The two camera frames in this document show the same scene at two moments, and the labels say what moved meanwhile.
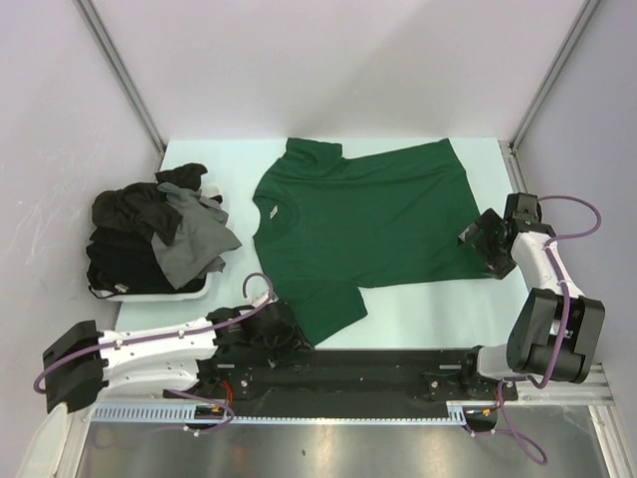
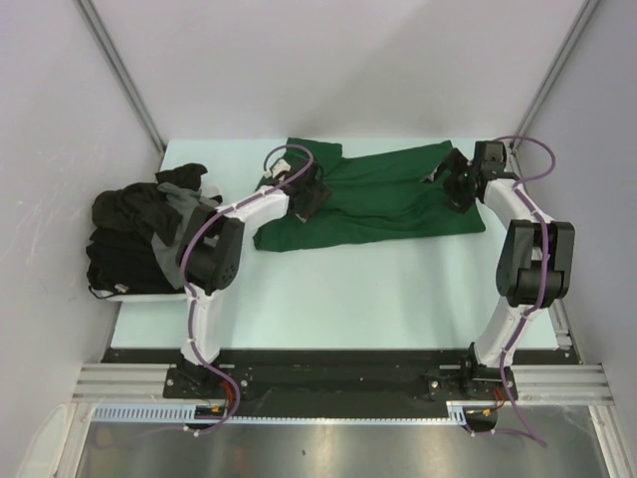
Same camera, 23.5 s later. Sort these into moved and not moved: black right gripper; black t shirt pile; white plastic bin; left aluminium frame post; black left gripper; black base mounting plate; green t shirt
Moved: black right gripper; green t shirt; black left gripper
Not moved: left aluminium frame post; black base mounting plate; black t shirt pile; white plastic bin
